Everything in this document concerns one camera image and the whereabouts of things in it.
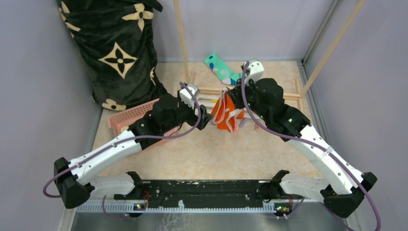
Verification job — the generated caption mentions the black floral blanket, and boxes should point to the black floral blanket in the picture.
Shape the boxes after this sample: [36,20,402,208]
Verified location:
[57,0,167,111]

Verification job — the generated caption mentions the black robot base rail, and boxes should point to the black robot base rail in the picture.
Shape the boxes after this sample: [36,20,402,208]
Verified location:
[114,180,301,209]

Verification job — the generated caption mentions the orange underwear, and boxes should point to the orange underwear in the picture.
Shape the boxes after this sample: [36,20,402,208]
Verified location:
[211,88,244,133]

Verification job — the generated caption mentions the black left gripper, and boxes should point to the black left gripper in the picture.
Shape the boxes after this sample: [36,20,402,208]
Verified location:
[162,90,214,134]

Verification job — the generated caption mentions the green blue patterned sock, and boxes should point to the green blue patterned sock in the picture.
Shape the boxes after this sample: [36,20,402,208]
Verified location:
[203,53,242,85]

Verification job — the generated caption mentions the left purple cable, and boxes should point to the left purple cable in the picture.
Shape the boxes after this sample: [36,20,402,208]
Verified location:
[43,82,202,221]

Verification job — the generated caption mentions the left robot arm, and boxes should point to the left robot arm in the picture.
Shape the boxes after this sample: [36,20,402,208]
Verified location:
[51,90,212,209]

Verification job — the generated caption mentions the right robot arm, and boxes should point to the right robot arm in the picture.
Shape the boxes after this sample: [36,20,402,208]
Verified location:
[227,78,377,218]

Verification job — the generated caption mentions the pink plastic basket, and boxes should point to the pink plastic basket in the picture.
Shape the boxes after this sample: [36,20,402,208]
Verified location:
[108,99,159,138]

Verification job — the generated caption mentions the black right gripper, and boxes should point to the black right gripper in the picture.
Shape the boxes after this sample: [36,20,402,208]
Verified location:
[228,76,270,122]

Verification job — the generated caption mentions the wooden drying rack frame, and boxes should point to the wooden drying rack frame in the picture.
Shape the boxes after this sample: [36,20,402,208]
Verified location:
[173,0,365,105]

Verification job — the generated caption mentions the white multi-clip hanger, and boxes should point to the white multi-clip hanger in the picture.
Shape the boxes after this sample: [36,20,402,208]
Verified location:
[195,92,221,110]

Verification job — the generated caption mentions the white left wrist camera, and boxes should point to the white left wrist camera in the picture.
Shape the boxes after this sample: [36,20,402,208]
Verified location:
[178,82,201,109]

